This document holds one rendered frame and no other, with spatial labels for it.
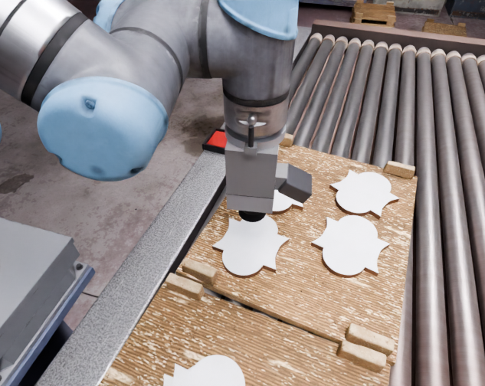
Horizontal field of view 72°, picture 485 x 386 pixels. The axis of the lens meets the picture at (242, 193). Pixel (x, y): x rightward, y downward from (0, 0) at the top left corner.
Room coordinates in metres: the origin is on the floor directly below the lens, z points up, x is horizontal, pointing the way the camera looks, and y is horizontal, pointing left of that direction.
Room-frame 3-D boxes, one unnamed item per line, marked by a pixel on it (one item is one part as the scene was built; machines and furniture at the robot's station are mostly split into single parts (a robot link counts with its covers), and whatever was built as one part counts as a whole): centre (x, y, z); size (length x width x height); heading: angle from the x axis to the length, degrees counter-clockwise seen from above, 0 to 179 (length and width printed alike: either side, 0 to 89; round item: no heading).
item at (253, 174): (0.34, -0.04, 1.13); 0.12 x 0.09 x 0.16; 82
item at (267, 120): (0.35, -0.02, 1.21); 0.08 x 0.08 x 0.05
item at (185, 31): (0.34, 0.09, 1.29); 0.11 x 0.11 x 0.08; 86
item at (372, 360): (0.16, -0.16, 0.95); 0.06 x 0.02 x 0.03; 68
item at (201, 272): (0.29, 0.07, 0.95); 0.06 x 0.02 x 0.03; 66
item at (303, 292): (0.41, -0.13, 0.93); 0.41 x 0.35 x 0.02; 156
